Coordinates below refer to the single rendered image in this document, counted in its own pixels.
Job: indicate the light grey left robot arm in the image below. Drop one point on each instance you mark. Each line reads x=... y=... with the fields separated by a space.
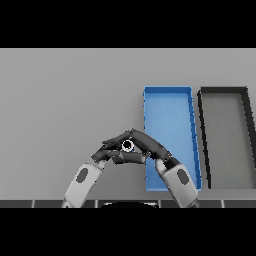
x=81 y=182

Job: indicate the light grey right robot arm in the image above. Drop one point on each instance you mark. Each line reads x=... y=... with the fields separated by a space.
x=176 y=183

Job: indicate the blue bin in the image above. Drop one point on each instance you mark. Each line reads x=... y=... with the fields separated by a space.
x=170 y=126

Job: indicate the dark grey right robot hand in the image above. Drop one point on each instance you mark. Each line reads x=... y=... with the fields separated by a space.
x=150 y=145

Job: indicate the dark grey bin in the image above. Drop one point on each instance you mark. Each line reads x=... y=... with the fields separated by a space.
x=226 y=140

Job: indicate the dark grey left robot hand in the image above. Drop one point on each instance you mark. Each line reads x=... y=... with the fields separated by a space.
x=113 y=155

